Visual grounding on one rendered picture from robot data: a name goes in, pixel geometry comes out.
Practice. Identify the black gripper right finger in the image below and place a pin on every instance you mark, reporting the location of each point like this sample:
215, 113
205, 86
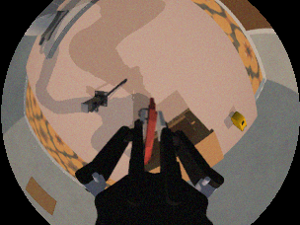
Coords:
204, 178

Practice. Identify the brown wooden cabinet with red door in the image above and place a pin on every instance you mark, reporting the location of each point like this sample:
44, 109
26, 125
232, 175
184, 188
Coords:
204, 140

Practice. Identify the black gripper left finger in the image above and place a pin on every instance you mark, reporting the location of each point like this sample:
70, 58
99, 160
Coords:
94, 175

